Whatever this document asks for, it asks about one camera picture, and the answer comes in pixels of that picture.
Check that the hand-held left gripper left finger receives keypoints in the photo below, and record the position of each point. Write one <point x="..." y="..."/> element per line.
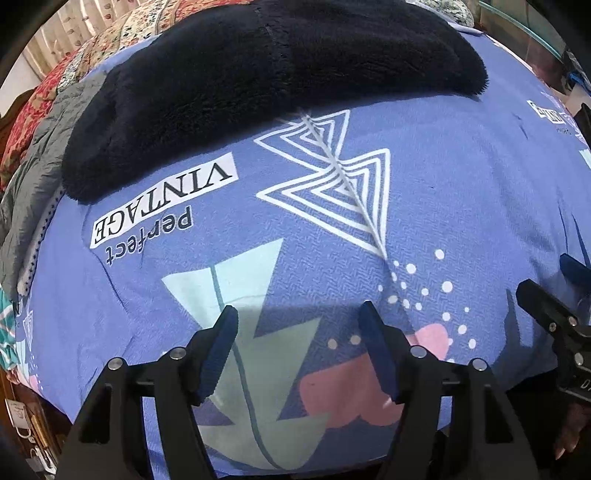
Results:
<point x="221" y="355"/>

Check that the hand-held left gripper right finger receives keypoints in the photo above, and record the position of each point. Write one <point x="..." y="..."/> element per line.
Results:
<point x="381" y="355"/>

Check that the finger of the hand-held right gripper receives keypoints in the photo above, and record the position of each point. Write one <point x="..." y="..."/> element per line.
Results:
<point x="572" y="270"/>
<point x="545" y="304"/>

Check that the dark navy fleece garment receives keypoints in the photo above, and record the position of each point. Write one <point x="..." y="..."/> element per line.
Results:
<point x="231" y="69"/>

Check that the person's right hand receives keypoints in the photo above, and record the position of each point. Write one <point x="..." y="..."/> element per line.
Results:
<point x="572" y="429"/>

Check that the blue printed bedsheet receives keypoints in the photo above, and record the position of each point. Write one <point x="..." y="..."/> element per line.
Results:
<point x="461" y="184"/>

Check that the wooden cabinet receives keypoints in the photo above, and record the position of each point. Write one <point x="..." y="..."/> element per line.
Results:
<point x="46" y="443"/>

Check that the silver padlock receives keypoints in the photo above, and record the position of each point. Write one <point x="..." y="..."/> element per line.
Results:
<point x="18" y="415"/>

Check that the teal wavy patterned cloth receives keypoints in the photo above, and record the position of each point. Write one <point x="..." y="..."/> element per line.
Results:
<point x="9" y="332"/>

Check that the grey puffer jacket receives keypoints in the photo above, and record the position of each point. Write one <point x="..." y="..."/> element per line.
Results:
<point x="27" y="194"/>

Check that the carved wooden headboard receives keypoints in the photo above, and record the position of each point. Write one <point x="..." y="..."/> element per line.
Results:
<point x="18" y="104"/>

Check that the red floral patchwork quilt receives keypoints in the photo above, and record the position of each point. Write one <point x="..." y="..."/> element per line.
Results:
<point x="92" y="41"/>

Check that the cream floral striped curtain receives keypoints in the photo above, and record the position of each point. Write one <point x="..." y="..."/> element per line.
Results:
<point x="60" y="32"/>

